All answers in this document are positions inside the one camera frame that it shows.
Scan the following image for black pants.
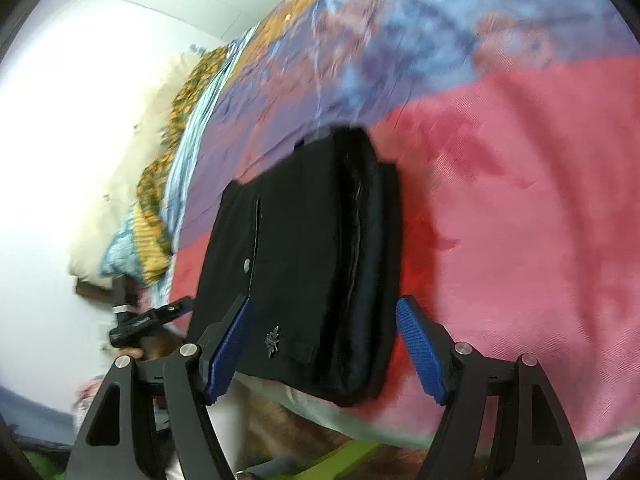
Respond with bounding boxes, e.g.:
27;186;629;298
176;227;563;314
188;125;401;408

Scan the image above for teal floral pillow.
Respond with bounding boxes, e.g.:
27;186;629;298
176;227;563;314
99;208;143;283

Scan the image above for cream padded headboard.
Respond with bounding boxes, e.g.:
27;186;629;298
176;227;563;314
68;52;201;290

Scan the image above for yellow floral blanket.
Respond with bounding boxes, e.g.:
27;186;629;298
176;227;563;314
132;46;229;285

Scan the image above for patterned floor rug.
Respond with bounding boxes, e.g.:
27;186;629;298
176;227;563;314
234;386;426;479

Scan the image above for blue white striped sheet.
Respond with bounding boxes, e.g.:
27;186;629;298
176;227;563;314
159;24;260;256

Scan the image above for colourful striped floral quilt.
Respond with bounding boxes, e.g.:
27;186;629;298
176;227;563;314
170;0;639;440

